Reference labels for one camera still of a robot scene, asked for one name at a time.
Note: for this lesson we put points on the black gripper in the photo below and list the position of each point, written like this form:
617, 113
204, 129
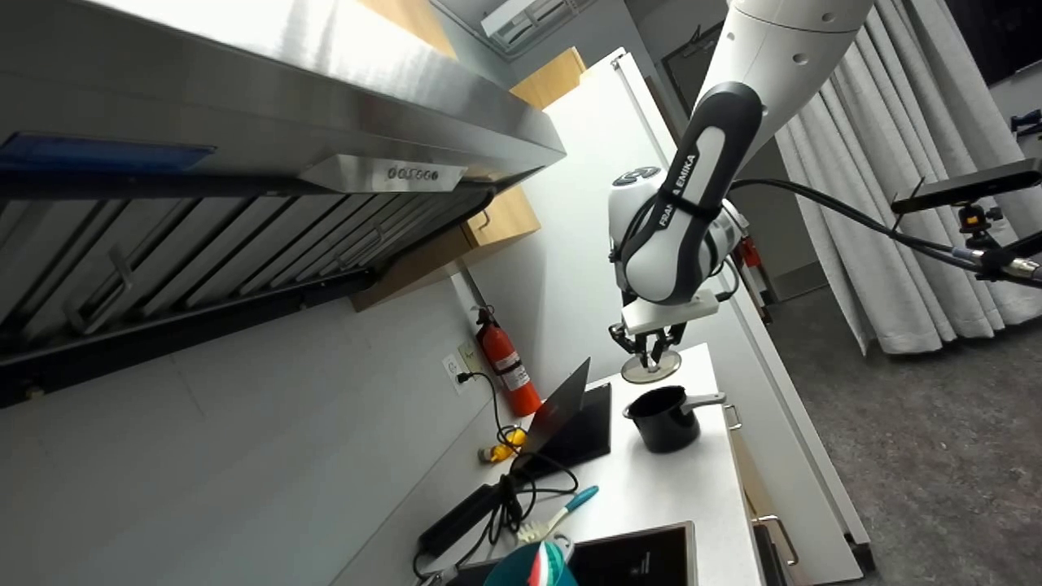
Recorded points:
652, 332

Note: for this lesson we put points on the stainless steel range hood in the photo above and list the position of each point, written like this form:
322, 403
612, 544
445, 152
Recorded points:
215, 163

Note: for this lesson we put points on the black open laptop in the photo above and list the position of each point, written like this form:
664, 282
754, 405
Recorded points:
565, 418

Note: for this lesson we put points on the grey round pot lid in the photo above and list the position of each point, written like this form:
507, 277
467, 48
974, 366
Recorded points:
652, 372

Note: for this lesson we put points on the red fire extinguisher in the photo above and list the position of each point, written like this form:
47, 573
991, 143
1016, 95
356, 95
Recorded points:
508, 364

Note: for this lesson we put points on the wooden upper cabinet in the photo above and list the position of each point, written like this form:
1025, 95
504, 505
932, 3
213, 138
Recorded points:
508, 223

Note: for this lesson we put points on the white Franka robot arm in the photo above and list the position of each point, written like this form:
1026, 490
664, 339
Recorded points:
761, 65

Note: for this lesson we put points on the yellow plug adapter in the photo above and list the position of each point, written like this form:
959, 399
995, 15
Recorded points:
508, 444

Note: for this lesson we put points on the black bar camera on tripod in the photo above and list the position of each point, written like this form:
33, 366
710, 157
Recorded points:
965, 187

